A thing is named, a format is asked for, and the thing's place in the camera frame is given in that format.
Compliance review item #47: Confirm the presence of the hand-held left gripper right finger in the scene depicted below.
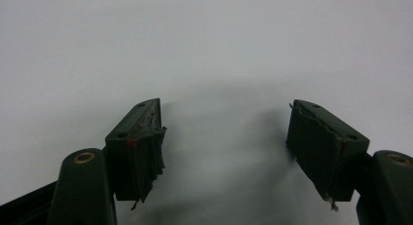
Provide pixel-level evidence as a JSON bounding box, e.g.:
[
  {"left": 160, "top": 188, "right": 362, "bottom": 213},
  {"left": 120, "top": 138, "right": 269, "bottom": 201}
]
[{"left": 284, "top": 98, "right": 371, "bottom": 212}]

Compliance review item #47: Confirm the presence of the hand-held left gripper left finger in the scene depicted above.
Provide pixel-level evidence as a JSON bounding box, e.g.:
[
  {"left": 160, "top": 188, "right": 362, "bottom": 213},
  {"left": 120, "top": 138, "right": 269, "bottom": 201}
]
[{"left": 104, "top": 97, "right": 169, "bottom": 211}]

